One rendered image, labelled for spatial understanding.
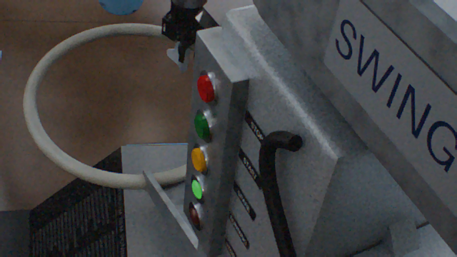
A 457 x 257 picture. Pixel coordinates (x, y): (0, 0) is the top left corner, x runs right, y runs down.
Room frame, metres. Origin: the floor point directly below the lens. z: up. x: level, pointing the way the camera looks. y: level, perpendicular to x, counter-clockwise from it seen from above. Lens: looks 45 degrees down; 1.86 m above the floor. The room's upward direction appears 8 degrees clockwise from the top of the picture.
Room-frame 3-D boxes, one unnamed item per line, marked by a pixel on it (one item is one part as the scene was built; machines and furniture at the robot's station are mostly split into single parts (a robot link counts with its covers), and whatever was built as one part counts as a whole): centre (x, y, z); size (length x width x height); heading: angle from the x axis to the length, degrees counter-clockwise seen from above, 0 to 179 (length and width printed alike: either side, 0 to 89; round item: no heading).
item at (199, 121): (0.43, 0.03, 1.42); 0.03 x 0.01 x 0.03; 32
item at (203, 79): (0.43, 0.03, 1.47); 0.03 x 0.01 x 0.03; 32
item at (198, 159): (0.43, 0.03, 1.37); 0.03 x 0.01 x 0.03; 32
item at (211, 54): (0.44, 0.01, 1.37); 0.08 x 0.03 x 0.28; 32
